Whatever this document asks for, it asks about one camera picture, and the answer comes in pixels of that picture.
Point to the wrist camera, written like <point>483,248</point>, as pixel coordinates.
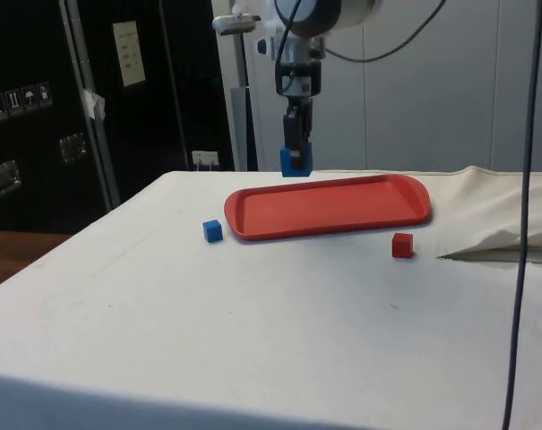
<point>234,24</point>

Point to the pale lockers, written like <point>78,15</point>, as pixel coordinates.
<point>432,112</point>

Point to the small red cube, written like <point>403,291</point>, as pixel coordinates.
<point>402,246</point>

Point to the small blue cube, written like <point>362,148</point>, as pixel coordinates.
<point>212,231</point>

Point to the red tray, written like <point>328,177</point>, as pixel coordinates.
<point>324,210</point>

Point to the large blue block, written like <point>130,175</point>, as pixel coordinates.
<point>286,163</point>

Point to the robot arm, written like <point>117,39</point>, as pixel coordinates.
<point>358,10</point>

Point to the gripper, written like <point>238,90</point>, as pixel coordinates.
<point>313,76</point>

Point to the black cabinet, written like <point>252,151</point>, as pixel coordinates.
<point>37,148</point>

